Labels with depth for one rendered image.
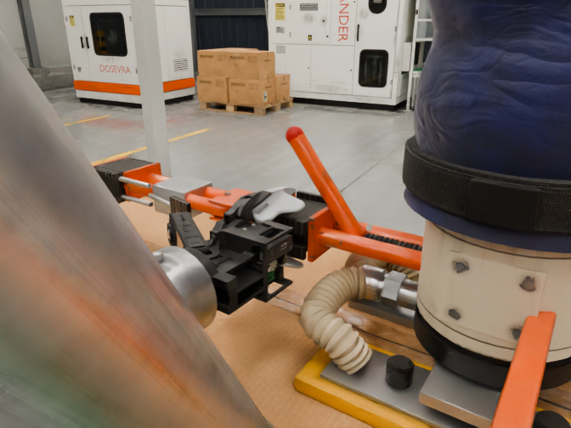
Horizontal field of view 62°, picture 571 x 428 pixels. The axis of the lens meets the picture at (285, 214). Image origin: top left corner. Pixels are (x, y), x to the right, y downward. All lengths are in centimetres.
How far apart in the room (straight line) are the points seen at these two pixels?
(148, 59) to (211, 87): 426
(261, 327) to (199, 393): 44
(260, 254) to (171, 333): 33
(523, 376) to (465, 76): 23
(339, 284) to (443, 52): 28
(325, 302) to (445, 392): 15
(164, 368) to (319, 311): 37
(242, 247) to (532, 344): 28
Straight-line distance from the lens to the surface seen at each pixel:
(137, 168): 81
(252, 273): 50
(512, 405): 37
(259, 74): 723
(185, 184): 73
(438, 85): 43
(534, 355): 42
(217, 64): 767
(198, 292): 44
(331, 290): 56
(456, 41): 42
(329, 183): 57
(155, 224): 99
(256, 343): 61
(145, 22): 352
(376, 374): 54
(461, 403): 49
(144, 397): 17
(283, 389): 55
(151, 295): 16
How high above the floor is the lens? 133
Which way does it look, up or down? 22 degrees down
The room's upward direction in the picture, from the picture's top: straight up
